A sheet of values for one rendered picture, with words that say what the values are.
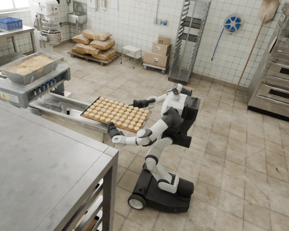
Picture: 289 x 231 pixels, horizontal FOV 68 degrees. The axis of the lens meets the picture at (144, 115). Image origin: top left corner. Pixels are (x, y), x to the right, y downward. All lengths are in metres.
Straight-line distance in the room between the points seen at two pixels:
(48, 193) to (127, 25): 5.91
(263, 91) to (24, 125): 4.53
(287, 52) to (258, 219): 2.89
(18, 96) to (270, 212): 3.04
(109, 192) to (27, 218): 0.27
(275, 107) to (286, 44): 1.26
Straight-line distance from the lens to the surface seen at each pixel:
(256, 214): 3.09
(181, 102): 1.81
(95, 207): 0.76
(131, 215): 2.57
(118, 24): 6.38
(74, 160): 0.56
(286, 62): 4.71
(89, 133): 2.22
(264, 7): 5.46
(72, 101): 2.55
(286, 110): 5.10
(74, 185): 0.51
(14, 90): 2.24
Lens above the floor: 2.22
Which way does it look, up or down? 35 degrees down
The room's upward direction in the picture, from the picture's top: 9 degrees clockwise
